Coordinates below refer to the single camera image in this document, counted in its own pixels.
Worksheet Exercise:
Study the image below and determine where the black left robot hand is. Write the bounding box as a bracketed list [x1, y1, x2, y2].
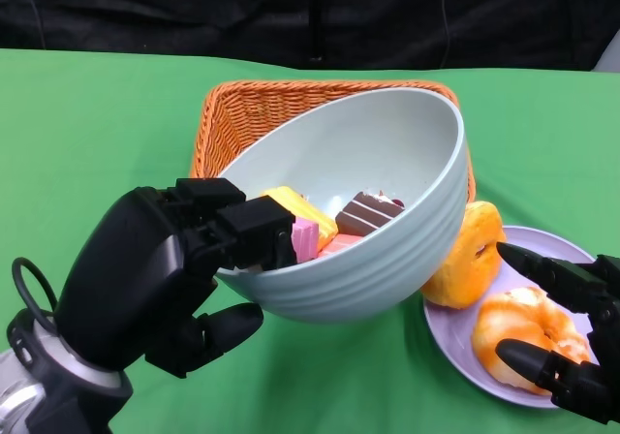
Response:
[52, 176, 297, 380]

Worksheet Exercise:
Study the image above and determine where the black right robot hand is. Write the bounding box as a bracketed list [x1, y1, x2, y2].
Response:
[494, 241, 620, 426]

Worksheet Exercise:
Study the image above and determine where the orange white ring bread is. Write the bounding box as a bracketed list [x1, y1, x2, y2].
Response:
[472, 286, 593, 396]
[419, 201, 508, 309]

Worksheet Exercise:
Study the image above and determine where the yellow layered cake slice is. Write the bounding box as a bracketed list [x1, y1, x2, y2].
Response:
[261, 186, 339, 251]

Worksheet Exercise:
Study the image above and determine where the coral layered cake slice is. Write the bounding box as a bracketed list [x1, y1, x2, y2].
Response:
[317, 232, 362, 261]

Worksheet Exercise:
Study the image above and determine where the pale green bowl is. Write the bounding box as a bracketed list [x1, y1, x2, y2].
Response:
[215, 87, 470, 326]

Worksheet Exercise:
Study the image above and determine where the chocolate layered cake slice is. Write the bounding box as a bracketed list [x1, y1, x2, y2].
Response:
[334, 190, 407, 235]

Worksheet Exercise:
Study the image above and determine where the lavender round plate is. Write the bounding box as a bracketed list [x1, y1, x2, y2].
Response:
[423, 225, 606, 410]

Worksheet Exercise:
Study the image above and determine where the orange wicker basket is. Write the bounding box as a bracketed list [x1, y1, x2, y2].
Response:
[191, 79, 479, 212]

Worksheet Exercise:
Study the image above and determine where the green tablecloth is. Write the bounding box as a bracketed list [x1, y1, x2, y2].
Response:
[0, 46, 620, 434]

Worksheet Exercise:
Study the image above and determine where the black backdrop curtain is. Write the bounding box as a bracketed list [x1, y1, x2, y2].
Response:
[0, 0, 620, 72]

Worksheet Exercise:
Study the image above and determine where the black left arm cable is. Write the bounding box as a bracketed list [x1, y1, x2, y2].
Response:
[10, 256, 60, 339]

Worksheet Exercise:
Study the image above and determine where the thin pale hanging cable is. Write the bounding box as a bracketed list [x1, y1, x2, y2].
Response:
[439, 0, 452, 67]

